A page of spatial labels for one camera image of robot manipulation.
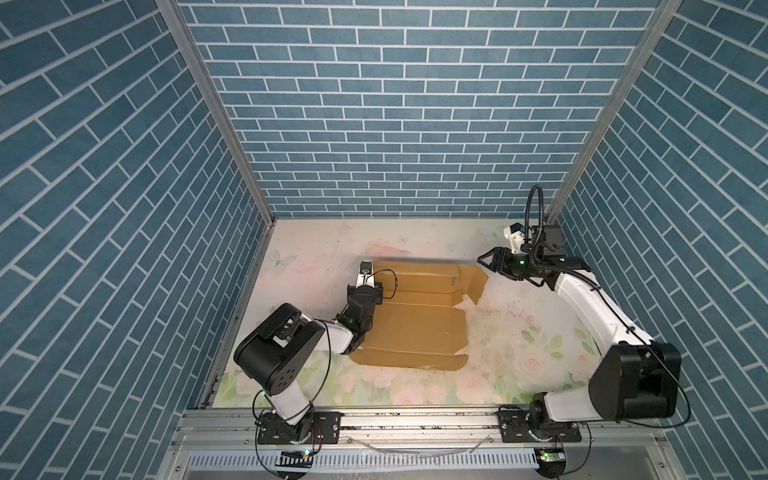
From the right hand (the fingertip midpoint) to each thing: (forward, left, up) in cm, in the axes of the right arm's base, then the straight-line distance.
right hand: (483, 258), depth 84 cm
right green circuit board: (-43, -18, -24) cm, 52 cm away
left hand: (-2, +33, -9) cm, 34 cm away
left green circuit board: (-49, +46, -22) cm, 71 cm away
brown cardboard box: (-13, +17, -18) cm, 28 cm away
